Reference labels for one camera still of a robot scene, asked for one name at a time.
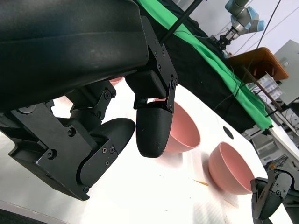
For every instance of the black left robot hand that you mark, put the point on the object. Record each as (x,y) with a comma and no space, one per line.
(70,58)

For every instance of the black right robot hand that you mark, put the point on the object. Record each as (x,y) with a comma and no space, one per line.
(271,196)

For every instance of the pink plastic bowl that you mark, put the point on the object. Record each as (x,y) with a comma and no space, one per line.
(184,130)
(231,172)
(116,81)

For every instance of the grey blue industrial robot arm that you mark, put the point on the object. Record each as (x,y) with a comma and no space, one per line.
(243,14)

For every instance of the white side table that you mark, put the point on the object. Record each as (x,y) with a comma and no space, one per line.
(285,140)

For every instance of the small orange scrap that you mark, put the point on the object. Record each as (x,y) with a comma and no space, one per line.
(202,183)

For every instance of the black round table grommet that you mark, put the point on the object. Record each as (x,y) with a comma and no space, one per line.
(228,133)

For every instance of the clear plastic drawer box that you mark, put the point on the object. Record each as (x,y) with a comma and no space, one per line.
(268,85)

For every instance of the black thin pole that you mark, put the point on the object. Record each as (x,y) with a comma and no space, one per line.
(180,22)

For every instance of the grey metal cabinet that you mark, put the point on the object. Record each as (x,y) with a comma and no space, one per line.
(289,70)

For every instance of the black cloth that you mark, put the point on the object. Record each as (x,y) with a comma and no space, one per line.
(198,77)

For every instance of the brown wooden table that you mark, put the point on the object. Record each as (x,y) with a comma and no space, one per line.
(261,58)

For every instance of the green cloth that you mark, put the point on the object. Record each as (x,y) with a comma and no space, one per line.
(210,56)

